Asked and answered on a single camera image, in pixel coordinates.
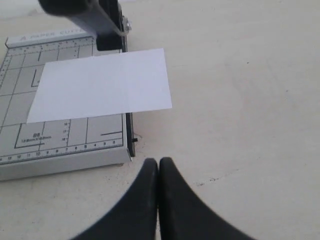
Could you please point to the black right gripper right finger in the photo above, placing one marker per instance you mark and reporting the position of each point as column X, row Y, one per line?
column 183, row 215

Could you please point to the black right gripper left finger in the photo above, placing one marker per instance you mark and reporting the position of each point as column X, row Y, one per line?
column 134, row 216

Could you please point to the white paper sheet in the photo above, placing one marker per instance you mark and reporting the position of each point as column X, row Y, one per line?
column 102, row 85

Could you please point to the black cutter blade arm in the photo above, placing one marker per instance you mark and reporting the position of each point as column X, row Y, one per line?
column 102, row 19

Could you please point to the grey paper cutter base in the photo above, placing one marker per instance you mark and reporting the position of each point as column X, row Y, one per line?
column 44, row 148

